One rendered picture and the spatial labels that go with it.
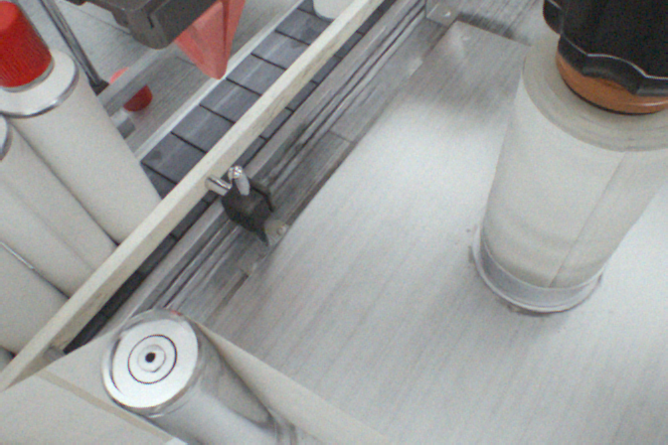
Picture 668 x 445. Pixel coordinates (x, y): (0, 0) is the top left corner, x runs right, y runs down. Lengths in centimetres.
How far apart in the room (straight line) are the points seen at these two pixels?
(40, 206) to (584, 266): 32
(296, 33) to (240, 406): 40
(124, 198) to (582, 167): 30
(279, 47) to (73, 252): 28
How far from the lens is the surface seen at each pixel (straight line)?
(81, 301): 43
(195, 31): 31
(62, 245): 40
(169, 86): 64
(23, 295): 41
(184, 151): 51
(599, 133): 26
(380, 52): 59
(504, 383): 40
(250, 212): 41
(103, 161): 39
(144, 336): 22
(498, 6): 69
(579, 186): 29
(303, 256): 43
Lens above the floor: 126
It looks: 57 degrees down
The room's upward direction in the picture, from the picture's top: 9 degrees counter-clockwise
